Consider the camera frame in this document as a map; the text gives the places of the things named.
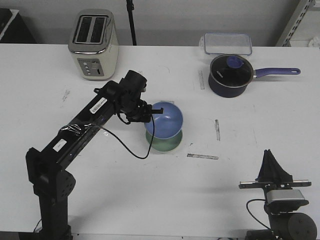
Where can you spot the metal shelving upright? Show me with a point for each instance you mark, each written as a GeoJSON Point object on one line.
{"type": "Point", "coordinates": [295, 20]}

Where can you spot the blue plastic bowl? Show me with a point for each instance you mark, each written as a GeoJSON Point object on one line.
{"type": "Point", "coordinates": [168, 124]}

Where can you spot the black box at back left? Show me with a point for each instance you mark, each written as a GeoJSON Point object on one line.
{"type": "Point", "coordinates": [13, 29]}

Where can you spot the cream two-slot toaster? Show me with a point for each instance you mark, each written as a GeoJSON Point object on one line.
{"type": "Point", "coordinates": [93, 44]}

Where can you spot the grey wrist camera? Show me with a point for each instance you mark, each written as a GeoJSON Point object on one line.
{"type": "Point", "coordinates": [285, 200]}

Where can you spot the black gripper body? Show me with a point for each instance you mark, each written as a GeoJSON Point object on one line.
{"type": "Point", "coordinates": [271, 185]}
{"type": "Point", "coordinates": [142, 113]}

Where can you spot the clear plastic food container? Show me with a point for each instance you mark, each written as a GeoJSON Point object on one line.
{"type": "Point", "coordinates": [213, 43]}

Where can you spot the dark blue saucepan with lid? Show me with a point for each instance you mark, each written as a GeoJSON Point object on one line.
{"type": "Point", "coordinates": [230, 74]}

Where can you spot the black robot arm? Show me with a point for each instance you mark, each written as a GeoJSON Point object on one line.
{"type": "Point", "coordinates": [282, 226]}
{"type": "Point", "coordinates": [52, 183]}

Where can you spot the black tripod pole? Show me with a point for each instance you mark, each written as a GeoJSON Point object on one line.
{"type": "Point", "coordinates": [130, 8]}

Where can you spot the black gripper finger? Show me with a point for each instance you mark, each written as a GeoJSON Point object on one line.
{"type": "Point", "coordinates": [278, 174]}
{"type": "Point", "coordinates": [157, 111]}
{"type": "Point", "coordinates": [263, 175]}

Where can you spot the green plastic bowl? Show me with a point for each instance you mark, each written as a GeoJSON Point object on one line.
{"type": "Point", "coordinates": [164, 145]}

